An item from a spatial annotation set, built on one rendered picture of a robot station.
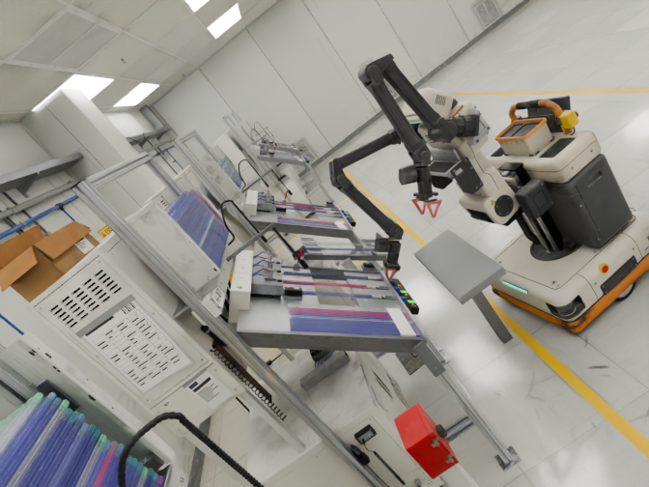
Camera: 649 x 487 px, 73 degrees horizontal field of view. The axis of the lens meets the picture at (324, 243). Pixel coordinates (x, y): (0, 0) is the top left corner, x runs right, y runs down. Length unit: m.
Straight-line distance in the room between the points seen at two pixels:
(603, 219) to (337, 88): 7.75
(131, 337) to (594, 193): 2.01
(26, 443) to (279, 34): 9.15
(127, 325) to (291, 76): 8.24
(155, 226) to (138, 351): 0.43
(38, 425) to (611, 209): 2.27
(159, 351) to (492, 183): 1.57
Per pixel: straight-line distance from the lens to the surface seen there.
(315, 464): 1.98
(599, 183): 2.34
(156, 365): 1.70
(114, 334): 1.66
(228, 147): 6.44
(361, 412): 1.85
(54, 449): 0.75
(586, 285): 2.36
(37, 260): 1.66
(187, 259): 1.61
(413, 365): 2.82
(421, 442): 1.39
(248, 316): 1.72
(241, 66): 9.50
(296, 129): 9.52
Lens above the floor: 1.76
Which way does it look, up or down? 19 degrees down
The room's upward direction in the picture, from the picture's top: 39 degrees counter-clockwise
